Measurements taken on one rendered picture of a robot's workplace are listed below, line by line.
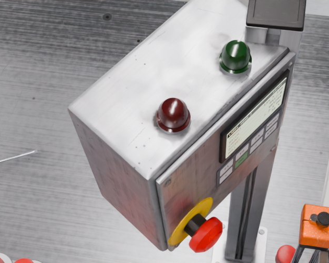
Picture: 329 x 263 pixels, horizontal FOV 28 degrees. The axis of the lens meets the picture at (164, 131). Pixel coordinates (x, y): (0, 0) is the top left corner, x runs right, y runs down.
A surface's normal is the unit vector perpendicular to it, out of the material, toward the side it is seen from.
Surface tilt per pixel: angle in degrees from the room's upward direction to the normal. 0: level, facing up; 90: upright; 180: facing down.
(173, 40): 0
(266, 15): 0
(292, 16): 0
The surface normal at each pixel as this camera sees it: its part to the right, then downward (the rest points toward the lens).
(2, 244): -0.06, -0.45
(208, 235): 0.37, 0.26
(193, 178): 0.71, 0.61
